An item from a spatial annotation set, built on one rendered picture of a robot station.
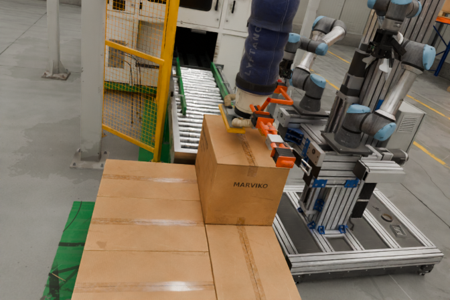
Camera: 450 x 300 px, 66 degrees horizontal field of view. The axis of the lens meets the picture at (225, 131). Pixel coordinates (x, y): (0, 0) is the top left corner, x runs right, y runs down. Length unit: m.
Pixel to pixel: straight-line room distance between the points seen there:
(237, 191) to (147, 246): 0.53
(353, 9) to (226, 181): 11.66
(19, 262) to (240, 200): 1.42
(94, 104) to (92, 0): 0.83
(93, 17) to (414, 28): 2.16
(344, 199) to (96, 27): 2.24
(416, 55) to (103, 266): 1.82
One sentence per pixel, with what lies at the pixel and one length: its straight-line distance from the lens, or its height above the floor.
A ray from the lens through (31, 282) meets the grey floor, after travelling 2.46.
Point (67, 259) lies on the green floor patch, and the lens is 2.54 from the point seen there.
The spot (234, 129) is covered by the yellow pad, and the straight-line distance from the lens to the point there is 1.84.
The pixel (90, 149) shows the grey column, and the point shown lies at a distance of 3.32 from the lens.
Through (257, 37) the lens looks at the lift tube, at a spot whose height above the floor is 1.55.
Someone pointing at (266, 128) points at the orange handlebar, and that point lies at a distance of 1.63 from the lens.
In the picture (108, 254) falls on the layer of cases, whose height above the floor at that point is 0.54.
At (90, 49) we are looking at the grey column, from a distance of 2.96.
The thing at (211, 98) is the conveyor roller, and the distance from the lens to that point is 3.71.
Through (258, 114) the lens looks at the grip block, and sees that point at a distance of 1.76.
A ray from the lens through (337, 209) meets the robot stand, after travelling 2.69.
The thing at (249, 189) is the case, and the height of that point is 0.80.
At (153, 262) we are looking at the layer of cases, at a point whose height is 0.54.
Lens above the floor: 1.85
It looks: 26 degrees down
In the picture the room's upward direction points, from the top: 12 degrees clockwise
